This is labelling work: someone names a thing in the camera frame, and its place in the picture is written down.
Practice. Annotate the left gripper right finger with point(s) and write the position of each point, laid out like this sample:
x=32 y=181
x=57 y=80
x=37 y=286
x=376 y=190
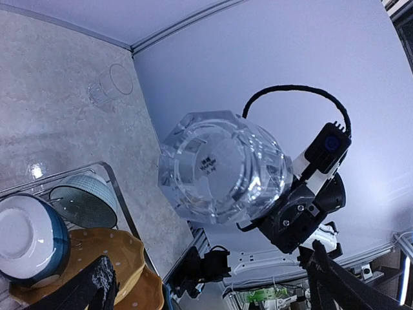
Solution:
x=332 y=287

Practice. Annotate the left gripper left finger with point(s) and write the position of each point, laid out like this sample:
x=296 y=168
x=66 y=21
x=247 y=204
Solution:
x=93 y=288

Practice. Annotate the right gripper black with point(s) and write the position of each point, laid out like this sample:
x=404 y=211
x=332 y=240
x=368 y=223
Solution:
x=291 y=219

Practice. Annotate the faceted clear glass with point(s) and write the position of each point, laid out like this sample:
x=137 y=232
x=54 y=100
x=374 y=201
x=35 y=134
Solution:
x=219 y=168

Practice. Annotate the tall clear glass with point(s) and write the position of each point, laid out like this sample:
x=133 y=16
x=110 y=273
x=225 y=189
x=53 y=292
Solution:
x=114 y=83

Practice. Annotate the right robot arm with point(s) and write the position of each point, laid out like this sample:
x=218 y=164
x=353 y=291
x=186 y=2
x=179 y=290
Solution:
x=330 y=199

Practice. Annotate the upper yellow oval dish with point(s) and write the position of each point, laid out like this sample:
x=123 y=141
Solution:
x=139 y=287

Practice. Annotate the white blue-rimmed bowl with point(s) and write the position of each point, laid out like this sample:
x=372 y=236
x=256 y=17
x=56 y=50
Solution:
x=35 y=243

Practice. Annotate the pale green checked bowl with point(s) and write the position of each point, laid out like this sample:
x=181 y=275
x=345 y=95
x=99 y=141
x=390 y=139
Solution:
x=85 y=201

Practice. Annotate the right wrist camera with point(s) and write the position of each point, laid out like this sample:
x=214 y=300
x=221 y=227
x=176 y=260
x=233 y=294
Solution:
x=317 y=164

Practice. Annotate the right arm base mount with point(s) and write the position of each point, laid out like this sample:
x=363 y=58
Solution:
x=193 y=271

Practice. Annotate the wire dish rack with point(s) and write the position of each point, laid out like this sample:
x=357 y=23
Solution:
x=41 y=188

